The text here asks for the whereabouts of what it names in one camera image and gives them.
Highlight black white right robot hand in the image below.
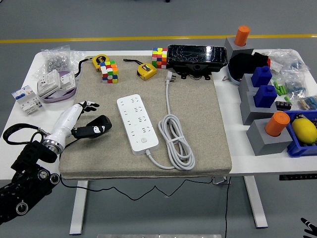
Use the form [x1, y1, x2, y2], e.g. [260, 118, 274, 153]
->
[301, 217, 317, 238]

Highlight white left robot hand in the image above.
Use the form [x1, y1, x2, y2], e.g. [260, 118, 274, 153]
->
[48, 100, 106, 149]

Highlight black plug adapter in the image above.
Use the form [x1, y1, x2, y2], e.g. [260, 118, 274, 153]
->
[86, 115, 112, 137]

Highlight white power strip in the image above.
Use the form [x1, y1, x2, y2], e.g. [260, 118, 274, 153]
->
[116, 93, 160, 156]

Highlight thin black plug cord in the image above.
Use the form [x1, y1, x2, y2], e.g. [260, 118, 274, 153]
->
[58, 138, 215, 201]

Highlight lilac tape roll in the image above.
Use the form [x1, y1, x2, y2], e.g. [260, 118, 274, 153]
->
[41, 70, 77, 104]

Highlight white blue circuit breaker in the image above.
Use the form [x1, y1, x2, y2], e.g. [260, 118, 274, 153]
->
[11, 85, 44, 115]

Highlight black table control panel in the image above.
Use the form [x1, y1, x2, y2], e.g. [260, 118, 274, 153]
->
[279, 174, 317, 181]

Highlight clear bag of metal nuts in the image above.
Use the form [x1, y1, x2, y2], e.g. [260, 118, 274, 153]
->
[33, 45, 80, 77]

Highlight white table leg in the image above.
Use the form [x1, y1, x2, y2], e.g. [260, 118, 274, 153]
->
[243, 176, 269, 229]
[69, 180, 89, 236]

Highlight colourful puzzle cube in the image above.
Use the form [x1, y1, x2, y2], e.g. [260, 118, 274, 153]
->
[100, 60, 119, 84]
[152, 47, 168, 69]

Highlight round yellow tape measure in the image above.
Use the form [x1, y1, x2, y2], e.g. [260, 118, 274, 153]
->
[75, 54, 110, 78]

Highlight blue plastic bin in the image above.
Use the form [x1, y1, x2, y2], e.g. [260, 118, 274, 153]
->
[282, 110, 317, 158]

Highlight grey block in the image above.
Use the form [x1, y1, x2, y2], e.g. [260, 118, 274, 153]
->
[238, 73, 258, 100]
[239, 91, 279, 126]
[224, 37, 255, 60]
[246, 118, 293, 157]

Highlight square yellow tape measure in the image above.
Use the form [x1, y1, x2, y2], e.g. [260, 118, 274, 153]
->
[123, 58, 158, 81]

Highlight yellow lemon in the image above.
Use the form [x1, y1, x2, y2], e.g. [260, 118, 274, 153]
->
[291, 118, 317, 144]

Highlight orange cylinder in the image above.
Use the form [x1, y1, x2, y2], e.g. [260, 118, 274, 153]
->
[264, 111, 291, 137]
[234, 25, 251, 47]

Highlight clear bag of resistors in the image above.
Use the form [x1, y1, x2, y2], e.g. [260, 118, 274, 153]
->
[297, 95, 317, 111]

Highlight black component strip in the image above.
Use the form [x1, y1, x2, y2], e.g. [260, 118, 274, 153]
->
[275, 100, 293, 111]

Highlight grey-brown mat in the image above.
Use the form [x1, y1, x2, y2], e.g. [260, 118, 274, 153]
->
[58, 55, 233, 179]

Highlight blue block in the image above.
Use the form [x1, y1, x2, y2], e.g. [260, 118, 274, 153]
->
[253, 85, 278, 108]
[251, 66, 273, 88]

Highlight green plastic pegs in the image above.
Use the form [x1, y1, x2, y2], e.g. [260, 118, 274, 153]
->
[273, 81, 288, 97]

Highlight clear bag of blue parts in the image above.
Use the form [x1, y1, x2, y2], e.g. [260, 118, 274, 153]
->
[282, 70, 308, 100]
[260, 49, 310, 75]

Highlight black device cracked glossy top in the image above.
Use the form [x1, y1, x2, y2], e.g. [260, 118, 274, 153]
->
[166, 44, 228, 81]

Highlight white blue dish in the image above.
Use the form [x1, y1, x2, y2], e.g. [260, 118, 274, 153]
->
[227, 63, 242, 86]

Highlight black cloth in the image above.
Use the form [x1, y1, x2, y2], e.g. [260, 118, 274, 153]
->
[228, 52, 270, 82]

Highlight white wall socket panel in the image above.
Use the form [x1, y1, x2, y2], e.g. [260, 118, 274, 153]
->
[59, 71, 77, 90]
[37, 69, 61, 98]

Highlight black hanging cable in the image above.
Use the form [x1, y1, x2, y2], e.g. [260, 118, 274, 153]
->
[224, 176, 231, 238]

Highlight white power strip cable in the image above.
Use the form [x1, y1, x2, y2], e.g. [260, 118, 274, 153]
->
[145, 70, 196, 172]

